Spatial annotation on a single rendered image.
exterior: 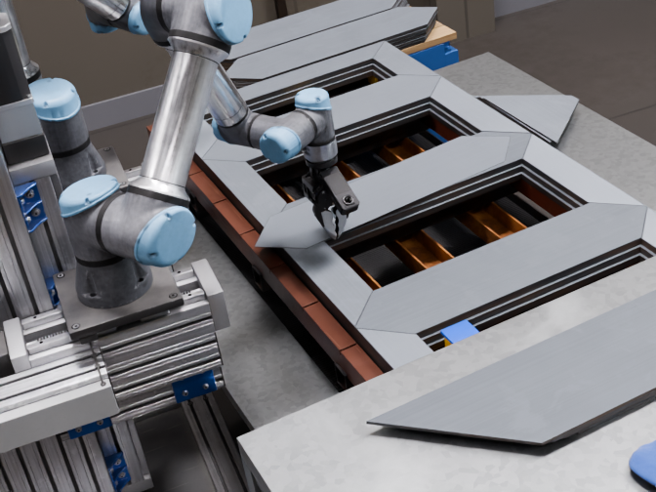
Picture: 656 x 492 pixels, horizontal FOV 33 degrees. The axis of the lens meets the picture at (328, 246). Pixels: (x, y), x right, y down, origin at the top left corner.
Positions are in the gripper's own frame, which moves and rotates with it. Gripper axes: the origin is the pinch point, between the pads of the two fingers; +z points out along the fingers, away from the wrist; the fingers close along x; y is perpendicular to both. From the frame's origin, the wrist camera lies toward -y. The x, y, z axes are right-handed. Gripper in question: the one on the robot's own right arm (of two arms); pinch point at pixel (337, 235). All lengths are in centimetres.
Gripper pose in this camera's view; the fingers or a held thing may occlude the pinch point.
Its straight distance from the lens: 257.2
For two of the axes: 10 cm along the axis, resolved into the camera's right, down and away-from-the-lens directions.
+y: -4.4, -4.5, 7.8
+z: 1.3, 8.3, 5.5
